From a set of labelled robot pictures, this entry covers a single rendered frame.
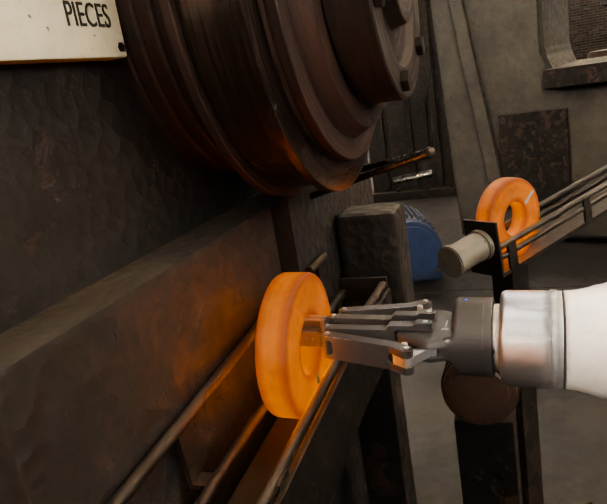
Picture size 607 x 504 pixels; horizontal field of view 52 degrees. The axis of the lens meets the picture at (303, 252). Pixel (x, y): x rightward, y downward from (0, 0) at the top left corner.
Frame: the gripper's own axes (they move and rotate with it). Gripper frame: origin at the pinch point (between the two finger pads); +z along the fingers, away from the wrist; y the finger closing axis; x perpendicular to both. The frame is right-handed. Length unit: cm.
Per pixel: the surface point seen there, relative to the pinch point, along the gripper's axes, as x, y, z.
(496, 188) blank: 1, 61, -17
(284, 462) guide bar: -6.5, -13.5, -3.0
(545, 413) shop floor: -76, 112, -26
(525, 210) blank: -4, 67, -22
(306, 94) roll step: 23.9, 1.2, -3.6
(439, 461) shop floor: -77, 87, 0
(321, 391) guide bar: -5.7, -2.4, -3.0
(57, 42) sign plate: 30.5, -13.2, 11.8
